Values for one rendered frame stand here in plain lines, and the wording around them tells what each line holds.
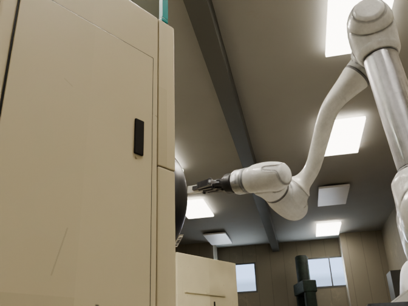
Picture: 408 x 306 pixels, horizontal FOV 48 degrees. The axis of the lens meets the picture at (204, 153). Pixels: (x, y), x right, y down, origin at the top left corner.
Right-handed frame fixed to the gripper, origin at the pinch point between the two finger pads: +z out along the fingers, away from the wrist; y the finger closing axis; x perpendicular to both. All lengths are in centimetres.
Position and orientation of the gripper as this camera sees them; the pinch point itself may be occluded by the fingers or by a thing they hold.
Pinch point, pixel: (195, 189)
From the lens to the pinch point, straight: 177.2
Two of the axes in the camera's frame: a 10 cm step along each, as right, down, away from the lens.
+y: -6.7, -2.9, -6.8
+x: -0.7, 9.4, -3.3
